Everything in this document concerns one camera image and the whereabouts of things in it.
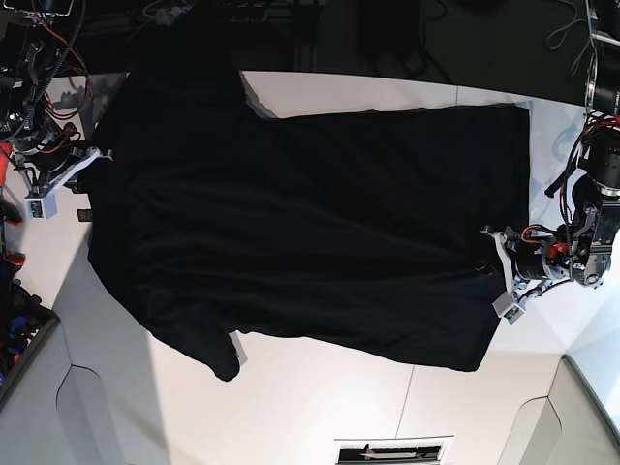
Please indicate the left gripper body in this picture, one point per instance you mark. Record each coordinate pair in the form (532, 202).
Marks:
(533, 261)

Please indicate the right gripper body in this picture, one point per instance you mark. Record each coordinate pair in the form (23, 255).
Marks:
(43, 172)

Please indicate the black printed t-shirt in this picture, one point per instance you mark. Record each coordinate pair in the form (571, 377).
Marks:
(363, 229)

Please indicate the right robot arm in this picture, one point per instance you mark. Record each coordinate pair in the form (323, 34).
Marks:
(52, 95)

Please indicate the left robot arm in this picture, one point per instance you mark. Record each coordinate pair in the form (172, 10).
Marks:
(588, 186)

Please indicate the grey bin with clothes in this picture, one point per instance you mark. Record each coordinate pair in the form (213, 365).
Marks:
(25, 327)

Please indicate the white label card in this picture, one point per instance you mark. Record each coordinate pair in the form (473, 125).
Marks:
(426, 450)

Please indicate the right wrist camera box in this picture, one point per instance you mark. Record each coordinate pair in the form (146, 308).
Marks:
(41, 207)

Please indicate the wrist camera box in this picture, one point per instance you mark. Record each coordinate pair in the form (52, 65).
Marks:
(41, 207)
(507, 307)

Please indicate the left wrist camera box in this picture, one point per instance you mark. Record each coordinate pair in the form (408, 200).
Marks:
(507, 307)

